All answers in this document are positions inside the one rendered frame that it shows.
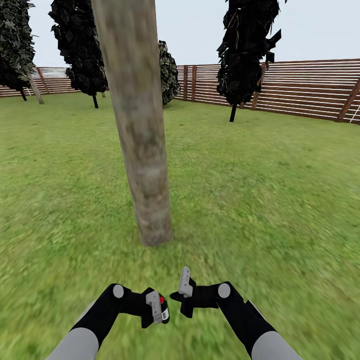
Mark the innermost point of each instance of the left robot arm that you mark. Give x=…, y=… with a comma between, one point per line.
x=93, y=326

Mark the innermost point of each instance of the pesticide atomizer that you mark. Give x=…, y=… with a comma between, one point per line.
x=165, y=313

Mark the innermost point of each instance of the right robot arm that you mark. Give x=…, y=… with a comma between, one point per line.
x=260, y=338

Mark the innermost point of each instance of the bush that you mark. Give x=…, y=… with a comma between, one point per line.
x=169, y=74

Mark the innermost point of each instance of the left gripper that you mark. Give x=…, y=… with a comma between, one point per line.
x=143, y=309

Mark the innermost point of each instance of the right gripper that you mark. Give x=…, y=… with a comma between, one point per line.
x=190, y=302

